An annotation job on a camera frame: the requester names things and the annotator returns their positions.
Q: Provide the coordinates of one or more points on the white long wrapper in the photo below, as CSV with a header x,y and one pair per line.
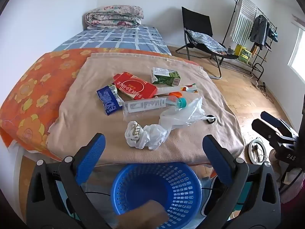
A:
x,y
164,91

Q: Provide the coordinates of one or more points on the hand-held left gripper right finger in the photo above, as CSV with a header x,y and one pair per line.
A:
x,y
214,157

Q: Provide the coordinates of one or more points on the clear plastic bag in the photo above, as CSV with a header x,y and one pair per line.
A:
x,y
181,116

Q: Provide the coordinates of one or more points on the green drink carton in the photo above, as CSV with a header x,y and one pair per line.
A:
x,y
165,76

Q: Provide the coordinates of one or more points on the round white floor device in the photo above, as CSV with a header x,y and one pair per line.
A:
x,y
256,150

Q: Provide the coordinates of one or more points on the blue snack packet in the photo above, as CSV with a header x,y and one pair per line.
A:
x,y
108,100

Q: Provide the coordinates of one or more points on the clear plastic bottle teal cap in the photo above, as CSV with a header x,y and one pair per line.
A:
x,y
143,105

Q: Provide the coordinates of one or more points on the orange plastic cap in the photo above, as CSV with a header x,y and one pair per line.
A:
x,y
176,93

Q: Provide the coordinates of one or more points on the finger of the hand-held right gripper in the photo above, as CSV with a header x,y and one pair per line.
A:
x,y
264,130
274,120

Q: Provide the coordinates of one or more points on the window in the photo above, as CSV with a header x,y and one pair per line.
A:
x,y
297,50

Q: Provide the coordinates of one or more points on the black clothes rack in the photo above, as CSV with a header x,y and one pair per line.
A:
x,y
256,64

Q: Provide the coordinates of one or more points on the pink cloth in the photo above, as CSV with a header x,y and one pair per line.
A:
x,y
294,186

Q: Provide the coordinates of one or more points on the orange floral blanket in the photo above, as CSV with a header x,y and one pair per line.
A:
x,y
35,95

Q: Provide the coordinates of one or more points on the blue checked bedsheet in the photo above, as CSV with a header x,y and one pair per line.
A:
x,y
114,39

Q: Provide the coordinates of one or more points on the brown blurred object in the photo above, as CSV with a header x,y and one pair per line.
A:
x,y
143,216

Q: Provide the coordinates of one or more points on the striped hanging towel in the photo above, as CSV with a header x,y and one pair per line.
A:
x,y
243,21

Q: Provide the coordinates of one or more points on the teal hanging garment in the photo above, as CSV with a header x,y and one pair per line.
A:
x,y
274,34

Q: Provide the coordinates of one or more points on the red cardboard box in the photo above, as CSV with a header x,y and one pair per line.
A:
x,y
134,87

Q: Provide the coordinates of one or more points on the black folding chair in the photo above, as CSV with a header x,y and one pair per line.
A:
x,y
197,21

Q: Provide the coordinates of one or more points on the white plastic bag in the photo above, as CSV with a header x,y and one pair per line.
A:
x,y
134,133

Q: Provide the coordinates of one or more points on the blue plastic basket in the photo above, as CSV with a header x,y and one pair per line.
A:
x,y
185,195

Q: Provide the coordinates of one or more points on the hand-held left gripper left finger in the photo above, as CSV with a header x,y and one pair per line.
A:
x,y
93,152

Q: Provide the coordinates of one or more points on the striped chair cushion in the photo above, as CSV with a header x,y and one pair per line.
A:
x,y
207,40

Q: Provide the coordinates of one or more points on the dark hanging jacket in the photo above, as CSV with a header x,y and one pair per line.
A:
x,y
258,31

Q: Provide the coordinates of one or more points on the folded floral quilt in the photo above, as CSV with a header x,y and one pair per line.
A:
x,y
114,16

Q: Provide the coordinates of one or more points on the beige fleece blanket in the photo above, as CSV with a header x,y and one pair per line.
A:
x,y
100,128

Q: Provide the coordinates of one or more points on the colourful printed wrapper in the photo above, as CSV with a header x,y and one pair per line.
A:
x,y
190,87

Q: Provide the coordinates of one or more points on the yellow plastic crate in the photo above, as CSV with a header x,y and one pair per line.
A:
x,y
241,52

